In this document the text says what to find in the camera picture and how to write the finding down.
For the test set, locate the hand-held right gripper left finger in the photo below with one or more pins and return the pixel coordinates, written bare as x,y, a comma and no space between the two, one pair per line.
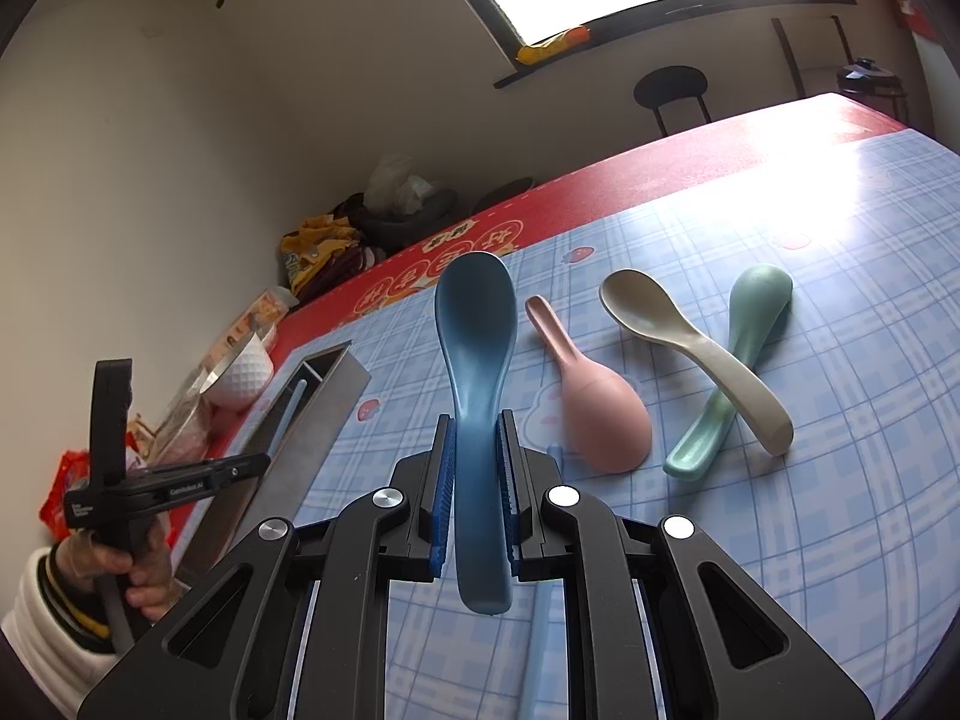
442,495

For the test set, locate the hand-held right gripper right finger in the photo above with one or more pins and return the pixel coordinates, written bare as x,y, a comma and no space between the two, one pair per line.
508,487

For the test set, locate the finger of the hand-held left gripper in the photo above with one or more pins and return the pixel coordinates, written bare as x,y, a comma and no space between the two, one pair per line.
247,466

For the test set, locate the metal utensil box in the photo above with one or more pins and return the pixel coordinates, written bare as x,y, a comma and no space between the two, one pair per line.
315,427

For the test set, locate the pink spoon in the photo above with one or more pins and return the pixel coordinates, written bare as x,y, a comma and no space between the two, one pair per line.
607,420

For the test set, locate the blue spoon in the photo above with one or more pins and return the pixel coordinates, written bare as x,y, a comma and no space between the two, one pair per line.
476,330

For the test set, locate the beige spoon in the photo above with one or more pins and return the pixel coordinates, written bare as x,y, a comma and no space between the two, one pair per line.
637,300

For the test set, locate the green spoon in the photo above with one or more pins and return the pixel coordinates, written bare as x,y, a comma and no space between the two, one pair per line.
761,292

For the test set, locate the person's left forearm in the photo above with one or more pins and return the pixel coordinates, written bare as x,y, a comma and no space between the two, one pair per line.
37,630

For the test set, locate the person's left hand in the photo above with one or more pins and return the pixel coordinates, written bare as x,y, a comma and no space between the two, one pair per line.
154,562

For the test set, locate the plastic-wrapped bowl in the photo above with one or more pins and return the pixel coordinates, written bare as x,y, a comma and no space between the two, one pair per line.
180,427

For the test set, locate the red packet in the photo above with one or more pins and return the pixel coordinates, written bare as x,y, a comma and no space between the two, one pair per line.
64,495

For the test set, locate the white bowl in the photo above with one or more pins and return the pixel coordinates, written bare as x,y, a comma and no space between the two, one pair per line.
244,379

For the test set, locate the maroon clothes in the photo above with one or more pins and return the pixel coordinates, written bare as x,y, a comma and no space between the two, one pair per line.
352,266

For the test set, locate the yellow garment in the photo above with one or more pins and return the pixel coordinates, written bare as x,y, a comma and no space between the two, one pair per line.
315,240

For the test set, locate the black basin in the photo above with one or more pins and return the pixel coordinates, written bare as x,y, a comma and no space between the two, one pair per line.
420,221

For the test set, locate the blue plaid mat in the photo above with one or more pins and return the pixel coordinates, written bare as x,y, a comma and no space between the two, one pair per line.
787,540

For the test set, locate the black trash can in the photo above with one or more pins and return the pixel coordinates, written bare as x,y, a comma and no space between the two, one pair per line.
510,191

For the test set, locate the clear plastic bag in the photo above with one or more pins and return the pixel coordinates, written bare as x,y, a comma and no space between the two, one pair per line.
397,187

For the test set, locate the black window sill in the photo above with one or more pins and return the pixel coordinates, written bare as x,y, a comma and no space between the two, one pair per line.
510,78

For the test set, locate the black round stool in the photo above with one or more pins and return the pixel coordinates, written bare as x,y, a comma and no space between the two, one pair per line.
671,82

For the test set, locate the yellow snack packet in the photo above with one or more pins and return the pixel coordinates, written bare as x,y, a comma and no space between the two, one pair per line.
551,47

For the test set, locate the black cooker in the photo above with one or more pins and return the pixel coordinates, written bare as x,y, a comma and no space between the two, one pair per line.
870,82

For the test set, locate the black folding chair frame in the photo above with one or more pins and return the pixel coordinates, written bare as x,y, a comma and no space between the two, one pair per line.
787,56

